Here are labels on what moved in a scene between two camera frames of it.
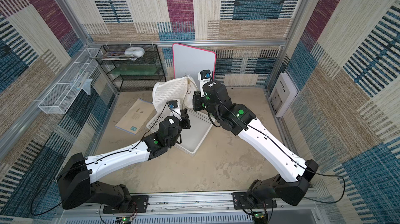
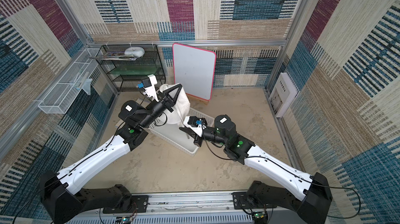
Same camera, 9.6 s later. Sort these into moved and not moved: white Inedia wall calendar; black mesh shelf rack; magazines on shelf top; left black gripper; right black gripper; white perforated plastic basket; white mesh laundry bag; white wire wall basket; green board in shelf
Moved: white mesh laundry bag; right black gripper; left black gripper
Not moved: white Inedia wall calendar; magazines on shelf top; white wire wall basket; white perforated plastic basket; black mesh shelf rack; green board in shelf
